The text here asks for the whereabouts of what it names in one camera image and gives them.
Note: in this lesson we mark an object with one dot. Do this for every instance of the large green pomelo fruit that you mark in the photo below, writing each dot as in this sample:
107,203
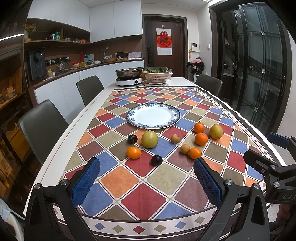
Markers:
149,139

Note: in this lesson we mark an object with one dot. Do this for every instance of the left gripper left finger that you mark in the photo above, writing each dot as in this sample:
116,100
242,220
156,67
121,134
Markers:
83,180

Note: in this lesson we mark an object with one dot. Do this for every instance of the dark wooden door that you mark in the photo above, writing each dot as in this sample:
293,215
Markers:
179,36

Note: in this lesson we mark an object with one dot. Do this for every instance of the orange top tangerine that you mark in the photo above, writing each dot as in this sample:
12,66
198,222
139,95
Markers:
199,127

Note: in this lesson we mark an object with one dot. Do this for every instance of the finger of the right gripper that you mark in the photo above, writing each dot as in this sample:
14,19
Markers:
278,140
258,162

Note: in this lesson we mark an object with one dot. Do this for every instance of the right dark chair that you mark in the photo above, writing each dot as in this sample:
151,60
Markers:
209,83

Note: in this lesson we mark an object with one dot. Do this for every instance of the brown kiwi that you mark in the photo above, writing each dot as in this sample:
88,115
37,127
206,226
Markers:
175,138
185,148

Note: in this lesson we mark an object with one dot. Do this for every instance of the white induction cooker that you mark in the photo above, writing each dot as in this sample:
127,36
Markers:
128,81

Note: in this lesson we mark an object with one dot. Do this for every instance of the near left dark chair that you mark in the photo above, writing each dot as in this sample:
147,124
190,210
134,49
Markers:
42,127

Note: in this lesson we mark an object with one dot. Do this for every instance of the yellow green pear fruit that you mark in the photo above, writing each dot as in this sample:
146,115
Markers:
216,131

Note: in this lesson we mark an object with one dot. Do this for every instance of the white wall intercom panel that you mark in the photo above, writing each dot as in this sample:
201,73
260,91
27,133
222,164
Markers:
195,47

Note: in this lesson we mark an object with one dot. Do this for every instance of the colourful checkered tablecloth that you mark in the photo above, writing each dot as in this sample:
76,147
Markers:
131,199

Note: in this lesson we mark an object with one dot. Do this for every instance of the dark plum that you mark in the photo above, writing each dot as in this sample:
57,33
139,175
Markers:
132,139
156,160

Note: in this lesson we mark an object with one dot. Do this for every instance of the person right hand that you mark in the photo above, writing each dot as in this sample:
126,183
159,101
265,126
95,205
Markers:
283,212

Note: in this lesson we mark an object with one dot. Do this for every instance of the child seat with pink item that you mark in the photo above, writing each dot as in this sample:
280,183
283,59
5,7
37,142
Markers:
196,68

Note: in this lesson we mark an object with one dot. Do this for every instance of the white cabinets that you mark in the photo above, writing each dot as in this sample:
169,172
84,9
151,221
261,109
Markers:
105,20
64,94

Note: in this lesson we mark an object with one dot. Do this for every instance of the green leafy vegetables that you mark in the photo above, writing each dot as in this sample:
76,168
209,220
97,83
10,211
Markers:
155,70

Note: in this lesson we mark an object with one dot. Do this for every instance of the black glass sliding door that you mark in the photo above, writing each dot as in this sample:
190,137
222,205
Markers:
252,56

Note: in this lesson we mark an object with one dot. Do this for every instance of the blue white porcelain plate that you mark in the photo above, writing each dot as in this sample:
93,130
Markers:
152,116

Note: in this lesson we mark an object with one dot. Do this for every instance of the pink colander basket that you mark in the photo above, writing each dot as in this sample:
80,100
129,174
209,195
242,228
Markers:
157,78

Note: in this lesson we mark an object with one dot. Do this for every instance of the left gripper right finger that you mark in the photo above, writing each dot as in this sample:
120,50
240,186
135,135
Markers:
211,182

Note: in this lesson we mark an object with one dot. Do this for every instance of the steel pan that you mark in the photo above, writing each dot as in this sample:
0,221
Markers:
129,72

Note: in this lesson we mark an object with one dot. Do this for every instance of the black water dispenser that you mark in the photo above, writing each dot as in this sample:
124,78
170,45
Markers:
37,64

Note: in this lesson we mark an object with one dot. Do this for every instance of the dark chair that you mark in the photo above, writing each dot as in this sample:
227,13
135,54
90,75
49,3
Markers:
89,88
209,83
42,127

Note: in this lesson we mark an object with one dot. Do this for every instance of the white upper cabinets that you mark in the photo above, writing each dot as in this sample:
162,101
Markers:
105,20

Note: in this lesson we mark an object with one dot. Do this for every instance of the white lower cabinets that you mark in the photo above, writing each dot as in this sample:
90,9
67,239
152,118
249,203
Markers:
64,94

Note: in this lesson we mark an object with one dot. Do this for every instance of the red fu door poster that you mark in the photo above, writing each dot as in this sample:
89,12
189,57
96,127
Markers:
164,42

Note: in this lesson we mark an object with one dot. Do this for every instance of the far left dark chair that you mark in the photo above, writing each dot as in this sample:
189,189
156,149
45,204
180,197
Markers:
89,88

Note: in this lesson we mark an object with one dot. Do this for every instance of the orange tangerine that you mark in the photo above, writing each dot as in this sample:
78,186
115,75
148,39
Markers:
133,152
195,153
199,127
201,139

